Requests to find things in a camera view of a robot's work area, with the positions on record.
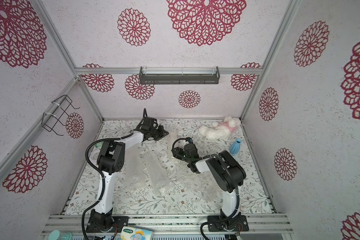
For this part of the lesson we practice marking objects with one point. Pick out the tissue pack with cartoon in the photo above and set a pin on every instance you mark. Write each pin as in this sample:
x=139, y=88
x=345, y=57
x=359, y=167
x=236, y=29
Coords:
x=131, y=233

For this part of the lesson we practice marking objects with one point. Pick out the white plush dog pink shirt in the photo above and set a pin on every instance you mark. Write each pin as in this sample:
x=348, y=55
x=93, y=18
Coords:
x=222, y=130

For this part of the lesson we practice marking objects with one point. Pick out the green small box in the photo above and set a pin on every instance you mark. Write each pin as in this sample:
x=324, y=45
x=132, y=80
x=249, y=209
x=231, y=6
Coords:
x=98, y=145

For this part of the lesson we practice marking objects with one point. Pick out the bubble wrap around vase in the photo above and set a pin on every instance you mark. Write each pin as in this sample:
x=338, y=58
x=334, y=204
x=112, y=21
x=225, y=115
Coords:
x=168, y=175

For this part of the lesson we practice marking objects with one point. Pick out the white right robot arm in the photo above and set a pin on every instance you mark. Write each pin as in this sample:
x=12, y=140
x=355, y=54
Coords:
x=226, y=171

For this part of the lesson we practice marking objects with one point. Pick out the blue vase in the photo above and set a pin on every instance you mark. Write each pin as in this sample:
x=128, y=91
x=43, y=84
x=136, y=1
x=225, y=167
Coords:
x=235, y=147

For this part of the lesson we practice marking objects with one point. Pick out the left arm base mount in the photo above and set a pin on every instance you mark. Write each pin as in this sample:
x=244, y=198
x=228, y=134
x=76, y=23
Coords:
x=105, y=223

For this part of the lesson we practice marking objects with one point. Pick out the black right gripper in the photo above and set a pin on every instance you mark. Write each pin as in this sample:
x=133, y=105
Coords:
x=178, y=151

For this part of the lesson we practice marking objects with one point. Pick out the black wire wall basket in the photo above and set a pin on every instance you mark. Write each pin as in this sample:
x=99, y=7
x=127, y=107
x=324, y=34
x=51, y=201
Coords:
x=53, y=118

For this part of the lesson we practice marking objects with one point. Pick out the loose bubble wrap sheet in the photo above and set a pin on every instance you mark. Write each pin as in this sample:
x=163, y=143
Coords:
x=135, y=176

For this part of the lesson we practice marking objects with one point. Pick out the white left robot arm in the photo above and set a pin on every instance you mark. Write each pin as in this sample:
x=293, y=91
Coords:
x=111, y=160

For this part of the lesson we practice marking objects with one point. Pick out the teal bottle cap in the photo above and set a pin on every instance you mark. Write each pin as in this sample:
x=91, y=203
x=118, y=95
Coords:
x=60, y=235

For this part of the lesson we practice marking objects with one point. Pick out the black wall shelf rack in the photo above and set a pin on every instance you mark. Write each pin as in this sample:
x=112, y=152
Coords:
x=211, y=77

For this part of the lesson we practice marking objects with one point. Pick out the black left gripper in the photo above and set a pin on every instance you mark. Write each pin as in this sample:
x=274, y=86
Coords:
x=162, y=133

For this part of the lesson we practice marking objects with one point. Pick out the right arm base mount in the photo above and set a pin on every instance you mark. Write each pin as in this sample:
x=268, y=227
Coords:
x=238, y=223

